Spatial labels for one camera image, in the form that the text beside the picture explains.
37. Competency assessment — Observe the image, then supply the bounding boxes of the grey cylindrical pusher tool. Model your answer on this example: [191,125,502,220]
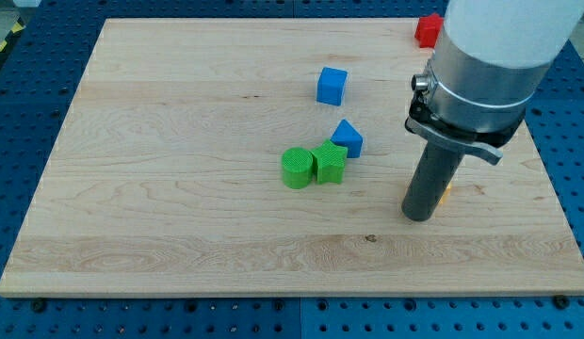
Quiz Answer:
[401,142,463,221]

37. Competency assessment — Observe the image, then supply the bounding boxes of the yellow hexagon block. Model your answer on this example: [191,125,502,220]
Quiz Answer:
[438,184,452,204]

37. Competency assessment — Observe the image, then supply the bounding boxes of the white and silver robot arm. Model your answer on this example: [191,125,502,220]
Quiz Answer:
[401,0,584,221]

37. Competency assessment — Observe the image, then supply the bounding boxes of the blue cube block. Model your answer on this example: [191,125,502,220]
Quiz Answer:
[316,67,348,106]

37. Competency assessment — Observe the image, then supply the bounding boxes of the blue triangle block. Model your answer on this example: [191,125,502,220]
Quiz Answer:
[330,119,364,158]

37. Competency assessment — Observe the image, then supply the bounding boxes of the green star block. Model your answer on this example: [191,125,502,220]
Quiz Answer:
[311,139,348,185]

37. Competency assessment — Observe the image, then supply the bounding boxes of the red block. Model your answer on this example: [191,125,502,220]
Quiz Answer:
[414,12,444,48]

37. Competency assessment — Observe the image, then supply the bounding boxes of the green cylinder block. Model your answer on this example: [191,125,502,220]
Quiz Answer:
[281,147,314,189]

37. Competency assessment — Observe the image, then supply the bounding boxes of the wooden board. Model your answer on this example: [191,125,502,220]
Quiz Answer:
[0,19,584,299]

